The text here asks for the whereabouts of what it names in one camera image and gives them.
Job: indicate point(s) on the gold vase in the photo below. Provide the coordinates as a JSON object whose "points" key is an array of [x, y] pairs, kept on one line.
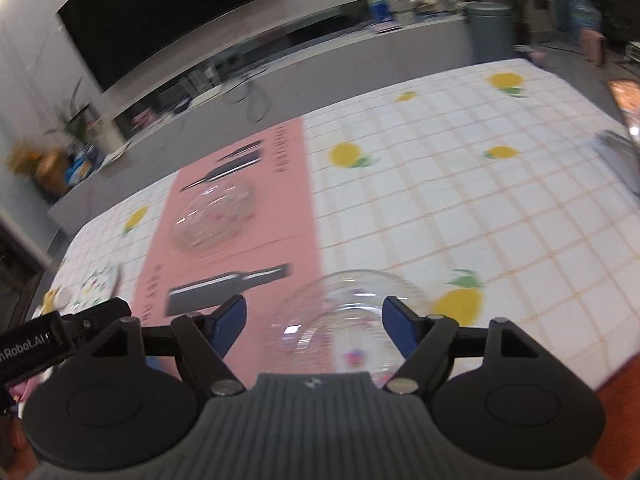
{"points": [[52, 172]]}

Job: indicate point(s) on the blue snack bags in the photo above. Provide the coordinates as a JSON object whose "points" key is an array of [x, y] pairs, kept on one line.
{"points": [[79, 169]]}

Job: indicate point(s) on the blue water jug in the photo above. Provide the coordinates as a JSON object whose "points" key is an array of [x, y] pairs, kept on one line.
{"points": [[586, 10]]}

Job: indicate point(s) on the grey pedal trash bin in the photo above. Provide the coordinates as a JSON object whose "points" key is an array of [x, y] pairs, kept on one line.
{"points": [[489, 32]]}

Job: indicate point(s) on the green leafy potted plant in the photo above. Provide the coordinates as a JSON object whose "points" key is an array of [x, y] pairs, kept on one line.
{"points": [[72, 115]]}

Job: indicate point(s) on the black television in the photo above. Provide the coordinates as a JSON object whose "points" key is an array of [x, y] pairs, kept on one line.
{"points": [[165, 15]]}

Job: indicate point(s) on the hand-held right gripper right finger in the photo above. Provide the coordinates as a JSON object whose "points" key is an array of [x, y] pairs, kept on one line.
{"points": [[402, 325]]}

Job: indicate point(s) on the clear flowered glass plate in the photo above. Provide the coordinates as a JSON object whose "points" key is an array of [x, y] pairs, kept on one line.
{"points": [[345, 310], [212, 215]]}

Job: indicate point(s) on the checked lemon print tablecloth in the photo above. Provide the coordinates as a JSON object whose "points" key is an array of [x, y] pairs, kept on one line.
{"points": [[450, 200]]}

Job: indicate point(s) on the white fruit print plate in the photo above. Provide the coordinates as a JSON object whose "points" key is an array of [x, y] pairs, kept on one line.
{"points": [[95, 285]]}

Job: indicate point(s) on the blue steel bowl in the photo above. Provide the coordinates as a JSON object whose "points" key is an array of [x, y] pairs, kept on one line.
{"points": [[622, 157]]}

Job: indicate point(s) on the marble television console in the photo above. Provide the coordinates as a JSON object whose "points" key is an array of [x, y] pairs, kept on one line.
{"points": [[350, 55]]}

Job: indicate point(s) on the pink bottle print table runner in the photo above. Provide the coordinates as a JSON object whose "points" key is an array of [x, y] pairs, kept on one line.
{"points": [[280, 210]]}

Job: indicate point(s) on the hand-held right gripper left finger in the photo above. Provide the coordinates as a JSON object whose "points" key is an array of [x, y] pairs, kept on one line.
{"points": [[227, 322]]}

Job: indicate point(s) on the dried flower bunch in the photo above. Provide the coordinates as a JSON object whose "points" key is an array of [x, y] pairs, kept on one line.
{"points": [[22, 157]]}

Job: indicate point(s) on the white printed jar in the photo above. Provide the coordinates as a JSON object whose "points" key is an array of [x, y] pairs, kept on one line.
{"points": [[109, 137]]}

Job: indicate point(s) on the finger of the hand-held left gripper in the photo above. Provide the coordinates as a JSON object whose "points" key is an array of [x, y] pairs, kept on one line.
{"points": [[95, 317]]}

